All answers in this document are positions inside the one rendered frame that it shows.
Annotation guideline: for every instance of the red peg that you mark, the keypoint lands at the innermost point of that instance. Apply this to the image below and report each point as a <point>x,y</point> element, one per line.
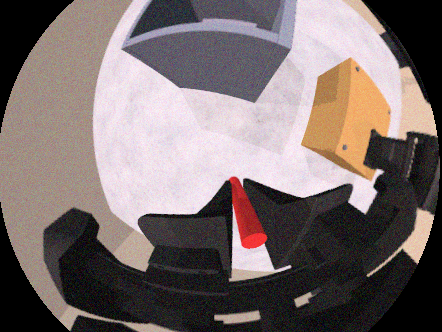
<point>249,226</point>

